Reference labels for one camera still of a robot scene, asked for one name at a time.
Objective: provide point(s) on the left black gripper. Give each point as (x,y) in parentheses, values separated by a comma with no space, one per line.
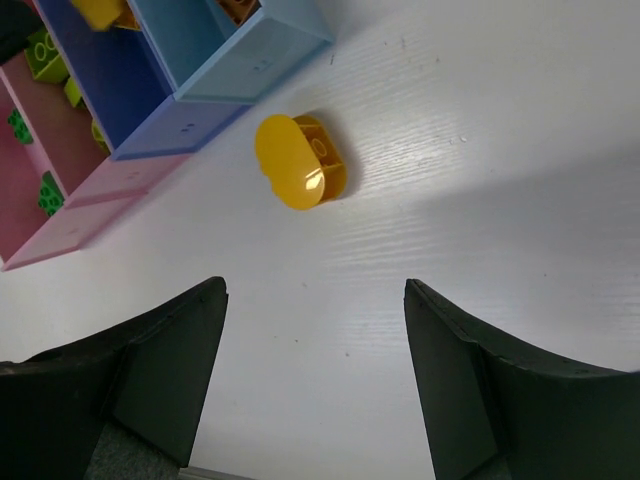
(19,21)

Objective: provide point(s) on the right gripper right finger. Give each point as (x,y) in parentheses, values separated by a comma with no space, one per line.
(497,407)

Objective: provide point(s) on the dark blue bin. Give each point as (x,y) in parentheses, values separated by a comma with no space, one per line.
(127,92)

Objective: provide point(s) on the yellow lego brick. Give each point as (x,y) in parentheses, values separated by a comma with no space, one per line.
(101,15)

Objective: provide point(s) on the yellow oval lego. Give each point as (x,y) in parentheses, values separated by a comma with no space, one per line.
(300,160)

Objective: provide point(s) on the dark green lego stack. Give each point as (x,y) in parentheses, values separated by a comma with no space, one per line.
(19,127)

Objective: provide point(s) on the large lime lego brick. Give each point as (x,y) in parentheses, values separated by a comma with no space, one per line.
(44,60)

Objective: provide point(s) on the light blue bin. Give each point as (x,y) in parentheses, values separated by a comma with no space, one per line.
(206,58)

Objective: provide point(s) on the small pink bin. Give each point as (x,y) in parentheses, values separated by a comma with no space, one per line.
(81,169)

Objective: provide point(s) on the small dark green lego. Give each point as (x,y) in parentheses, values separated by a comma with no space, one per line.
(50,199)

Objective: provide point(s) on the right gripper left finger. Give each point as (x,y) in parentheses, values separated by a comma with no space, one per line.
(124,403)

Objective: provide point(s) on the lime sloped lego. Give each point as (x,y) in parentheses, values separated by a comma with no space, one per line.
(98,137)

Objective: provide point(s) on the large pink bin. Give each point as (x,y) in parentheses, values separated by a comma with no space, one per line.
(28,234)

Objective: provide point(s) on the lime lego pair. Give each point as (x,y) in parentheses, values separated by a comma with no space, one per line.
(74,94)

